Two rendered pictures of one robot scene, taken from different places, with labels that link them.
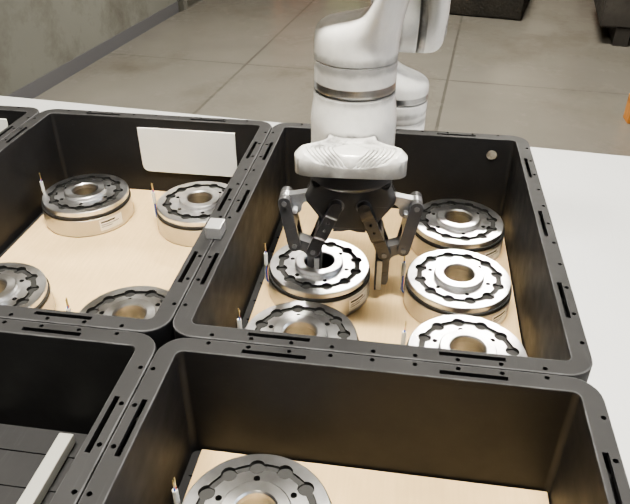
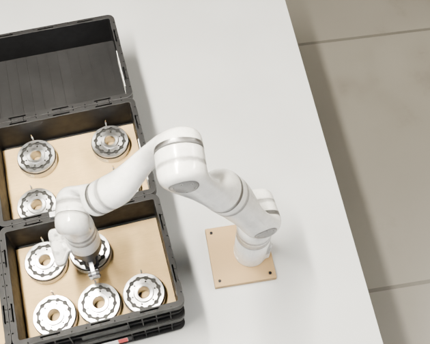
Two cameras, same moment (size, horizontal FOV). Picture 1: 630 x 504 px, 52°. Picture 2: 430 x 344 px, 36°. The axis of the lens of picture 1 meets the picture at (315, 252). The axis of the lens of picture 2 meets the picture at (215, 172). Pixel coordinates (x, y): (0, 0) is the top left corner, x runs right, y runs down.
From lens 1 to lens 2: 1.46 m
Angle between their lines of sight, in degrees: 48
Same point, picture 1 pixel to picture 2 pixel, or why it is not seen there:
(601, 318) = not seen: outside the picture
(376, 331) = (72, 283)
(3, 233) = (79, 129)
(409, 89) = (241, 235)
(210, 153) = not seen: hidden behind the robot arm
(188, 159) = not seen: hidden behind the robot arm
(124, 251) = (90, 175)
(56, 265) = (72, 158)
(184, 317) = (6, 229)
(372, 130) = (69, 248)
